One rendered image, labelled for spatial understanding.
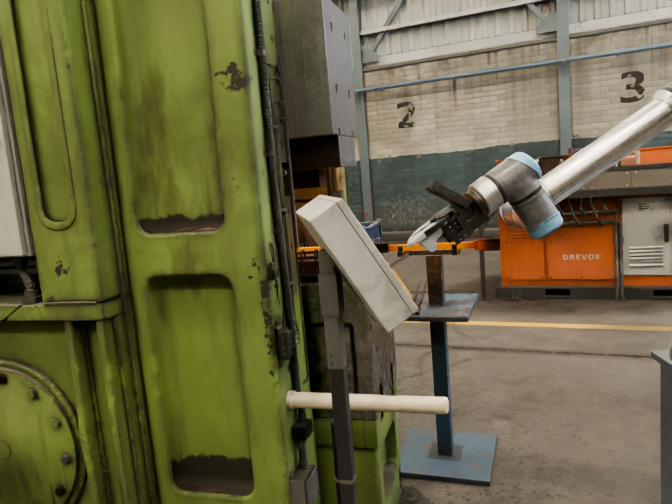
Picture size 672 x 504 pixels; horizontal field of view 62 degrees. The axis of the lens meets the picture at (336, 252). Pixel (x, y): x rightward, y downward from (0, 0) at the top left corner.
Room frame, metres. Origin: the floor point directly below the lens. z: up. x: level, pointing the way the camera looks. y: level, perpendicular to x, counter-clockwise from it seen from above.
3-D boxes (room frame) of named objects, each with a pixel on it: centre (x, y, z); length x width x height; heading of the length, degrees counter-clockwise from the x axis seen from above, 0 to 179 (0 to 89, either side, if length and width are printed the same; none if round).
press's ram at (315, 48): (1.92, 0.12, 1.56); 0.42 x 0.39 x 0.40; 73
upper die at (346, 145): (1.88, 0.14, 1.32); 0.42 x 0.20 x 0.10; 73
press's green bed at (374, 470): (1.93, 0.13, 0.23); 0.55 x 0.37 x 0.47; 73
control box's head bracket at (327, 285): (1.27, -0.01, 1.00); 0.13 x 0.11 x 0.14; 163
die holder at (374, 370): (1.93, 0.13, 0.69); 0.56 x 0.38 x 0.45; 73
